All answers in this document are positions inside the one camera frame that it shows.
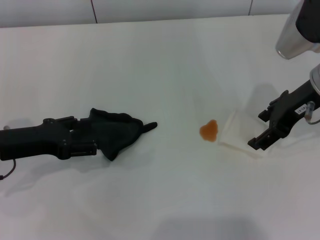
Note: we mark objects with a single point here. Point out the dark rag with loop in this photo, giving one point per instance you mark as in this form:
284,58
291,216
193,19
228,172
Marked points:
117,132

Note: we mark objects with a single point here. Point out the orange-brown liquid stain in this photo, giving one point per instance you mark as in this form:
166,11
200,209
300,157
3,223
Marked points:
209,131

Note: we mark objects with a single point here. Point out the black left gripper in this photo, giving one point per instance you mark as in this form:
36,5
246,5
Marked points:
30,142

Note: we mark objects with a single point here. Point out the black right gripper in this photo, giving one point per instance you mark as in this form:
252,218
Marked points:
290,110

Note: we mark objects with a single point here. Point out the white paper cup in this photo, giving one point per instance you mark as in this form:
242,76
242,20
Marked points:
237,135

